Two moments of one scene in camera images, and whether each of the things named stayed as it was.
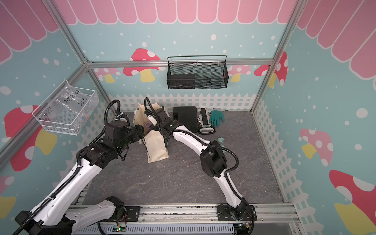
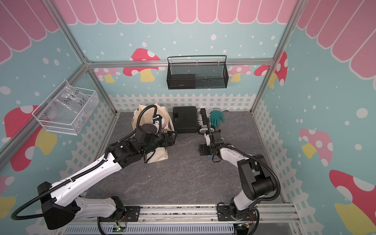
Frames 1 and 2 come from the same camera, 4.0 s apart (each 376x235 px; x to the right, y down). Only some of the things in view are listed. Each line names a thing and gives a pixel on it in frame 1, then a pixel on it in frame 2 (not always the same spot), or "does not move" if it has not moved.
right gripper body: x=159 y=126 -> x=206 y=150
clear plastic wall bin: x=68 y=111 does not move
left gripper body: x=133 y=135 -> x=159 y=142
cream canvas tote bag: x=153 y=139 does not move
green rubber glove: x=215 y=117 does not move
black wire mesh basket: x=197 y=72 does not move
